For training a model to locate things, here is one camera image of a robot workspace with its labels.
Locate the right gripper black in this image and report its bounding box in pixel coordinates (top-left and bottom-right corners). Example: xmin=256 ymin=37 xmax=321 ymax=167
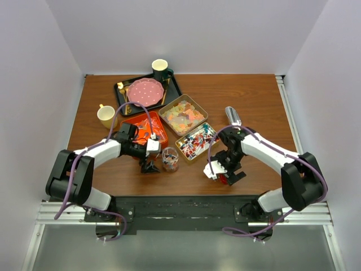
xmin=208 ymin=150 xmax=246 ymax=186

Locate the red jar lid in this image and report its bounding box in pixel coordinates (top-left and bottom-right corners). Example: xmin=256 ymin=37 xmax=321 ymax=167
xmin=218 ymin=174 xmax=228 ymax=185

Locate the clear glass jar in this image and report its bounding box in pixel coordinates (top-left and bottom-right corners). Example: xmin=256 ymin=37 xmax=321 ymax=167
xmin=161 ymin=147 xmax=179 ymax=172

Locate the orange box of lollipops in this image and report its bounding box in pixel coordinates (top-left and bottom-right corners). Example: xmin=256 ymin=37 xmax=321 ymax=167
xmin=121 ymin=111 xmax=168 ymax=148

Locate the gold tin of candies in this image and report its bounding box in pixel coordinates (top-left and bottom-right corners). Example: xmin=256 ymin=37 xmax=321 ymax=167
xmin=175 ymin=122 xmax=216 ymax=163

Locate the silver metal scoop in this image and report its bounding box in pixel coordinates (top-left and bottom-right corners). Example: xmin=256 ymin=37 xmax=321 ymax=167
xmin=225 ymin=106 xmax=242 ymax=126

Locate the gold tin of gummies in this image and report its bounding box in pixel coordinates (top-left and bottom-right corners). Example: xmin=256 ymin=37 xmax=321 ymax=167
xmin=159 ymin=94 xmax=208 ymax=137

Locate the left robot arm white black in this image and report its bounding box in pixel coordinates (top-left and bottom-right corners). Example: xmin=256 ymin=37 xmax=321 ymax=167
xmin=46 ymin=123 xmax=161 ymax=221

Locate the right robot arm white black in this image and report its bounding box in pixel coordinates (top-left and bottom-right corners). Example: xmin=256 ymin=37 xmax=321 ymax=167
xmin=203 ymin=125 xmax=328 ymax=222

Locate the yellow mug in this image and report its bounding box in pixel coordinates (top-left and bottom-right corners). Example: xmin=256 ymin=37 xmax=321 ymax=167
xmin=96 ymin=104 xmax=118 ymax=129

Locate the pink polka dot plate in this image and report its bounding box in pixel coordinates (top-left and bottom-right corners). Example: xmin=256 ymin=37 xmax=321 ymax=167
xmin=127 ymin=78 xmax=164 ymax=107

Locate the gold spoon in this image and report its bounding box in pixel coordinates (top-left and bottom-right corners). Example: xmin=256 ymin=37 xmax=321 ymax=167
xmin=120 ymin=87 xmax=131 ymax=115

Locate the gold fork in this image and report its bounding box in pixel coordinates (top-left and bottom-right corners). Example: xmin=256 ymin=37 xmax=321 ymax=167
xmin=117 ymin=82 xmax=128 ymax=115

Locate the gold knife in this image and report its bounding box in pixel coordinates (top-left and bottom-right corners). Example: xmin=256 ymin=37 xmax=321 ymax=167
xmin=161 ymin=78 xmax=171 ymax=105

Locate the dark green mug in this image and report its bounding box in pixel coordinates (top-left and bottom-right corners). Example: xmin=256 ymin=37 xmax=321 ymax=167
xmin=151 ymin=59 xmax=174 ymax=83

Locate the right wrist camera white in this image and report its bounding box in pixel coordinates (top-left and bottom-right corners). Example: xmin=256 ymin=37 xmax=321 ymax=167
xmin=203 ymin=160 xmax=227 ymax=180

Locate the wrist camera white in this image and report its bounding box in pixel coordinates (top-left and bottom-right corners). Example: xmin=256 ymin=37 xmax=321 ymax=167
xmin=203 ymin=160 xmax=227 ymax=180
xmin=146 ymin=133 xmax=161 ymax=154

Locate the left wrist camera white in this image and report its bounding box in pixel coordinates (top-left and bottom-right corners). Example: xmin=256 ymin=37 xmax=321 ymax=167
xmin=146 ymin=133 xmax=161 ymax=154

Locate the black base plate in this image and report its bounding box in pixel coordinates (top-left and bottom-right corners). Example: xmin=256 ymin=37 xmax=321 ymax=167
xmin=83 ymin=194 xmax=314 ymax=237

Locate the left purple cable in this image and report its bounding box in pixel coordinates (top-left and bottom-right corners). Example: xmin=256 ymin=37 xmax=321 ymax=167
xmin=53 ymin=103 xmax=157 ymax=242

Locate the aluminium frame rail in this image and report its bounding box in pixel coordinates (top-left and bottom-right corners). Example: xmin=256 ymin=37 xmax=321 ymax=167
xmin=21 ymin=200 xmax=346 ymax=271

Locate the right aluminium side rail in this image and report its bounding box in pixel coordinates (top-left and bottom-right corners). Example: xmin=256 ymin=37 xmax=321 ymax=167
xmin=281 ymin=75 xmax=320 ymax=158

